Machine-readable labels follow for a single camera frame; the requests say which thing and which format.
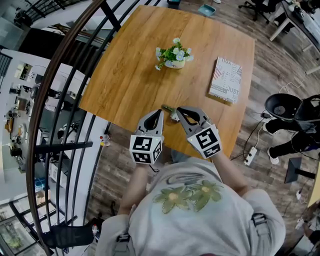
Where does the grey harness strap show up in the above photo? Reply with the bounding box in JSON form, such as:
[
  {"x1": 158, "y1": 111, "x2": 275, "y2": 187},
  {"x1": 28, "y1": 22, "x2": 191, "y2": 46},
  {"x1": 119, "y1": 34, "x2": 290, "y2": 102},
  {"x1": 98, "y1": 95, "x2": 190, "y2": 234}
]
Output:
[
  {"x1": 251, "y1": 213, "x2": 269, "y2": 236},
  {"x1": 115, "y1": 232, "x2": 131, "y2": 252}
]

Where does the teal tray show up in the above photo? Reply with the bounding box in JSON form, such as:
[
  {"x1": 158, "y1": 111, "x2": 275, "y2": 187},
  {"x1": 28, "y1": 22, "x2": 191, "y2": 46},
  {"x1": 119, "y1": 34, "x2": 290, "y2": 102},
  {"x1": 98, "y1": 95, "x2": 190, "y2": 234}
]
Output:
[{"x1": 197, "y1": 3, "x2": 217, "y2": 17}]

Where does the white desk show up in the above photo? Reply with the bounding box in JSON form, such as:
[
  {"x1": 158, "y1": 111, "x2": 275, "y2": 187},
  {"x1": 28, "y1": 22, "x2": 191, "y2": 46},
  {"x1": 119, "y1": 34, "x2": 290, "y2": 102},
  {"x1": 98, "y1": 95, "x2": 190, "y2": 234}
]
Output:
[{"x1": 269, "y1": 0, "x2": 320, "y2": 76}]

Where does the black monitor stand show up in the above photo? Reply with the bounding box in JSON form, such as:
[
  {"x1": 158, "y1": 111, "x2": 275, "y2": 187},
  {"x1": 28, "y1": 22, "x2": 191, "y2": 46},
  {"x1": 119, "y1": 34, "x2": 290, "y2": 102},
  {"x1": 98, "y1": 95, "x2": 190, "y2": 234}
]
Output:
[{"x1": 284, "y1": 157, "x2": 317, "y2": 185}]

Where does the white printed book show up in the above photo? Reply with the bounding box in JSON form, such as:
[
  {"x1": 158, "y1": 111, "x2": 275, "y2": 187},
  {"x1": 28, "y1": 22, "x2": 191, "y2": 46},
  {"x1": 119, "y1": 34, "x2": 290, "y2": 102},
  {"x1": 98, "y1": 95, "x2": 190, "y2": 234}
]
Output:
[{"x1": 207, "y1": 56, "x2": 243, "y2": 105}]

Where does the white pot of daisies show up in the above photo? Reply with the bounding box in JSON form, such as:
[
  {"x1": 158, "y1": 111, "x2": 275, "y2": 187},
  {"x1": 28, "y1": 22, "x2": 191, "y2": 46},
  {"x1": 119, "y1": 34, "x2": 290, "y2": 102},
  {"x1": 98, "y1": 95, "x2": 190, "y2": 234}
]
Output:
[{"x1": 154, "y1": 37, "x2": 195, "y2": 72}]

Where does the wooden table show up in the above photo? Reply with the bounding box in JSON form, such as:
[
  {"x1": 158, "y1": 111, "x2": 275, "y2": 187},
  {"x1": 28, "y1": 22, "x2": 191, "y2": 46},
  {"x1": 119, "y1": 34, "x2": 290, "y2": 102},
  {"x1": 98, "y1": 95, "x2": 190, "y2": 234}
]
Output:
[{"x1": 78, "y1": 4, "x2": 256, "y2": 160}]

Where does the brown handrail black railing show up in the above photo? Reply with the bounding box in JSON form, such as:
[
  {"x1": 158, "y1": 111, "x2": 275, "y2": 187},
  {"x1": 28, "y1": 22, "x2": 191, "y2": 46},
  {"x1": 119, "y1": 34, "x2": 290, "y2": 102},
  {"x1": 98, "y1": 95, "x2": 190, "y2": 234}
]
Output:
[{"x1": 26, "y1": 0, "x2": 141, "y2": 256}]

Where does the white power strip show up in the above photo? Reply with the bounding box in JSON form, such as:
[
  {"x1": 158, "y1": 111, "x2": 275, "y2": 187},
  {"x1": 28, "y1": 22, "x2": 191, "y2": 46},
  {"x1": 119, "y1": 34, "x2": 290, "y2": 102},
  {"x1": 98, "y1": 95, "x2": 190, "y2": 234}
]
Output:
[{"x1": 244, "y1": 146, "x2": 259, "y2": 166}]

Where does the person's left forearm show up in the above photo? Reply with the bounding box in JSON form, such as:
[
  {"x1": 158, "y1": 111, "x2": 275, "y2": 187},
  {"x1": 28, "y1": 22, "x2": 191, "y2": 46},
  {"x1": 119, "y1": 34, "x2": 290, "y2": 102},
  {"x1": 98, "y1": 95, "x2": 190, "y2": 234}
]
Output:
[{"x1": 117, "y1": 162, "x2": 151, "y2": 216}]

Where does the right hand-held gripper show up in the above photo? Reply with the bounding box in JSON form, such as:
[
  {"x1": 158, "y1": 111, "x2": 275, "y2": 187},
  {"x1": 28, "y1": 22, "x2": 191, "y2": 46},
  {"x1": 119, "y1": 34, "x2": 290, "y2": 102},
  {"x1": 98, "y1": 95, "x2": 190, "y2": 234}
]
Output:
[{"x1": 176, "y1": 105, "x2": 223, "y2": 160}]

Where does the black office chair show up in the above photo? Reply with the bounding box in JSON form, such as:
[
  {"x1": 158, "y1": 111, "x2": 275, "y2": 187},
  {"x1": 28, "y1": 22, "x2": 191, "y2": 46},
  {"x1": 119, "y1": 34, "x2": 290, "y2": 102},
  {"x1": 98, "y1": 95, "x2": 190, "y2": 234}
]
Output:
[{"x1": 238, "y1": 0, "x2": 276, "y2": 25}]

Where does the person's right forearm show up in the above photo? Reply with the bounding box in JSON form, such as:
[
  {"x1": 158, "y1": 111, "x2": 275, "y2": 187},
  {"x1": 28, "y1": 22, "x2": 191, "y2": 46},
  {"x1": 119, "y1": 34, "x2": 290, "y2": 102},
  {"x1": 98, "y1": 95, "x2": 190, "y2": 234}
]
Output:
[{"x1": 211, "y1": 151, "x2": 250, "y2": 199}]

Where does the person's blue jeans leg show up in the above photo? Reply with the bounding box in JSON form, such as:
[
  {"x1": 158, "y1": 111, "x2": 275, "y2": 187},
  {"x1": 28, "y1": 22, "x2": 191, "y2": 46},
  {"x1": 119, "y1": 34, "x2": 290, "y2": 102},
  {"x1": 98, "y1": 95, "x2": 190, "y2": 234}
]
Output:
[{"x1": 170, "y1": 149, "x2": 191, "y2": 164}]

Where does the green and metal object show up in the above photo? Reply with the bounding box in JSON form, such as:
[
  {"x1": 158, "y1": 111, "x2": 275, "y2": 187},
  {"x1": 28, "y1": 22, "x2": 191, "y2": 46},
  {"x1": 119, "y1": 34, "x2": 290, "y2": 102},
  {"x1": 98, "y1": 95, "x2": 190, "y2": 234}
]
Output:
[{"x1": 161, "y1": 104, "x2": 181, "y2": 124}]

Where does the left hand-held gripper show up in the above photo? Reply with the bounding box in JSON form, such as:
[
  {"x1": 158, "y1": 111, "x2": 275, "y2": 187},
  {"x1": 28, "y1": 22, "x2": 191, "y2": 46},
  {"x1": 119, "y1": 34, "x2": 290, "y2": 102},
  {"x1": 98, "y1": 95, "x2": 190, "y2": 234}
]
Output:
[{"x1": 129, "y1": 109, "x2": 165, "y2": 166}]

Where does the grey flower print shirt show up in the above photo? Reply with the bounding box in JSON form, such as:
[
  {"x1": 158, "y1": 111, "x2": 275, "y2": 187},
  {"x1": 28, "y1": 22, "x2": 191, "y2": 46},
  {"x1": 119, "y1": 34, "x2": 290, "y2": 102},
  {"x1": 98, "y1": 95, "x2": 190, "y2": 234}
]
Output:
[{"x1": 95, "y1": 156, "x2": 287, "y2": 256}]

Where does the black power cable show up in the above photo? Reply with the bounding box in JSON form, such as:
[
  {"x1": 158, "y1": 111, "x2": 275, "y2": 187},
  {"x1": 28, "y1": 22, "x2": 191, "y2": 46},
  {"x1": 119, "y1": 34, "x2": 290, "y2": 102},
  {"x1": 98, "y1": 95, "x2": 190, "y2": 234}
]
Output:
[{"x1": 229, "y1": 117, "x2": 266, "y2": 161}]

